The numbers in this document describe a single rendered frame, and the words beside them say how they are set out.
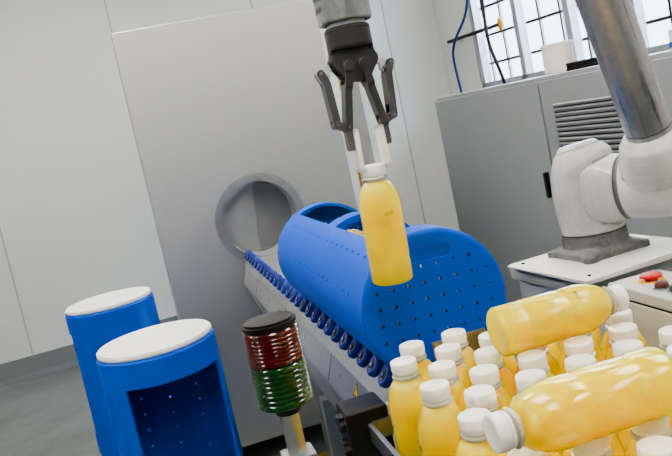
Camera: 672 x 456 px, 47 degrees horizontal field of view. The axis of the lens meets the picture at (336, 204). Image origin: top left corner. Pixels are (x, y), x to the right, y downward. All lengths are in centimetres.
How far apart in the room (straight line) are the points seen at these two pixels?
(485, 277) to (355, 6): 56
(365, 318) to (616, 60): 76
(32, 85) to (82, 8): 71
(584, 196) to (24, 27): 520
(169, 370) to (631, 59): 120
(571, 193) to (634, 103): 28
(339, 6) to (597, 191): 88
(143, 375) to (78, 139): 466
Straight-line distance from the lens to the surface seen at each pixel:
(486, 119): 412
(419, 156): 701
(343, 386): 181
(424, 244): 142
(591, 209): 190
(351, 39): 124
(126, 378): 185
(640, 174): 182
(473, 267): 146
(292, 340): 87
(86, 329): 257
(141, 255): 643
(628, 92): 176
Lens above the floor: 147
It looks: 6 degrees down
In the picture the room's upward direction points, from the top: 12 degrees counter-clockwise
